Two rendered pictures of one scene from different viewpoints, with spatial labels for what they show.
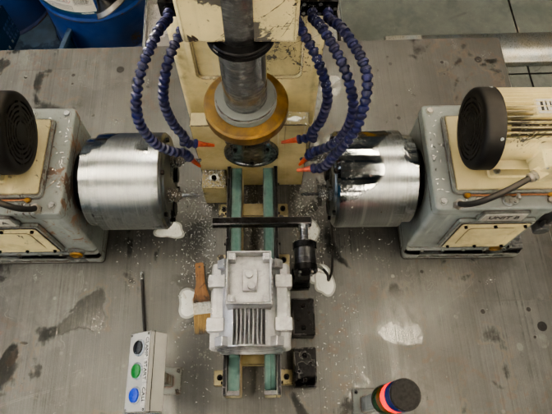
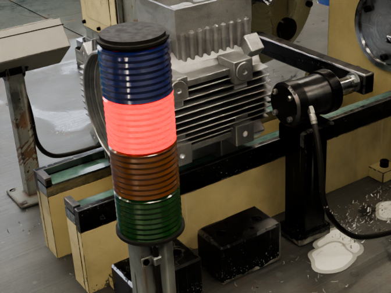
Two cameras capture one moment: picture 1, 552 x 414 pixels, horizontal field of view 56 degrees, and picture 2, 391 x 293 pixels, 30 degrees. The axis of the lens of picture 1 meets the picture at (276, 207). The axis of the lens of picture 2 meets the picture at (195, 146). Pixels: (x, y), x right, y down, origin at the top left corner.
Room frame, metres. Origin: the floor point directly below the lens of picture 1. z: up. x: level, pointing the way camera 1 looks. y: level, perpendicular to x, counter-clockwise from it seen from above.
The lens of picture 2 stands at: (-0.18, -0.77, 1.40)
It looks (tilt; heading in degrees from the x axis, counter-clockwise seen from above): 26 degrees down; 60
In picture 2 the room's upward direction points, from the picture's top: 3 degrees counter-clockwise
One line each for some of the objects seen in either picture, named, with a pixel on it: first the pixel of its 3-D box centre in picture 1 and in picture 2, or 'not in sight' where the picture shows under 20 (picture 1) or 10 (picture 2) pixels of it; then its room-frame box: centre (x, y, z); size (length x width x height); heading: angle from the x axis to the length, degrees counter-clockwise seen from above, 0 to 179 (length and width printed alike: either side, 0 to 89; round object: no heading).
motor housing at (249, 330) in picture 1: (250, 307); (173, 90); (0.27, 0.06, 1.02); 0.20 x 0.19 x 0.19; 2
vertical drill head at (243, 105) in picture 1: (243, 72); not in sight; (0.63, 0.07, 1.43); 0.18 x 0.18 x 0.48
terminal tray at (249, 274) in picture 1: (249, 281); (194, 19); (0.31, 0.06, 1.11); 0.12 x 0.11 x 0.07; 2
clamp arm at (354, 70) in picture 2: (261, 223); (306, 60); (0.49, 0.04, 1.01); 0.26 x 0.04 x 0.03; 92
